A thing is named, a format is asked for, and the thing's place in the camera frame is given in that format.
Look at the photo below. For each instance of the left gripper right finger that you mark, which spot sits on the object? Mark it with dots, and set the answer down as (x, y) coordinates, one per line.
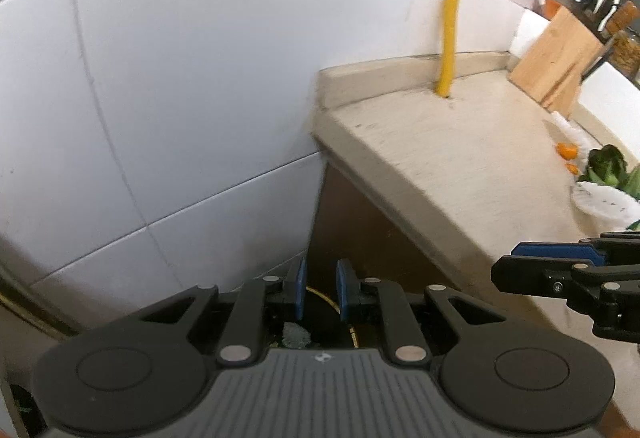
(382, 311)

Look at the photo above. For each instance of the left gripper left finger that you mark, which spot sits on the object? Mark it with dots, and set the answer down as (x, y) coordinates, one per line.
(259, 312)

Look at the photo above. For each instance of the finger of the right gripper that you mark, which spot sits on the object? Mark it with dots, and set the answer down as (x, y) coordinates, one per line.
(608, 249)
(569, 279)

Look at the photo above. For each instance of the clear plastic bag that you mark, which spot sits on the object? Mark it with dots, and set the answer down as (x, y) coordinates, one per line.
(611, 209)

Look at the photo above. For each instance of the orange peel piece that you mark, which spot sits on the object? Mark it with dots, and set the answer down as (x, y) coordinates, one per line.
(573, 169)
(567, 151)

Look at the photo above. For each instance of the black trash bin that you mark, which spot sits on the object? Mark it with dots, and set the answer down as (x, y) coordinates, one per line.
(314, 324)

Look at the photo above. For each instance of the dark bok choy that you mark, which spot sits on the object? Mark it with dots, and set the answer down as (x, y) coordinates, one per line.
(608, 167)

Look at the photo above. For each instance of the wooden knife block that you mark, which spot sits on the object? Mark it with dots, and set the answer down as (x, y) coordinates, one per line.
(551, 70)

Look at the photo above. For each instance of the pickle jar dark lid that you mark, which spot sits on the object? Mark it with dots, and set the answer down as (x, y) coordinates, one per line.
(626, 53)

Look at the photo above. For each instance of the orange bowl on sill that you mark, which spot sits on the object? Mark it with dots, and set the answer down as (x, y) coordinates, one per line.
(551, 7)

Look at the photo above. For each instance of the yellow vertical pipe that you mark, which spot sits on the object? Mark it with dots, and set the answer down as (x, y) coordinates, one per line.
(450, 10)

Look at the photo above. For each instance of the wooden handled knife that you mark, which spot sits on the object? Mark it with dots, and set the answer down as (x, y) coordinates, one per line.
(624, 15)

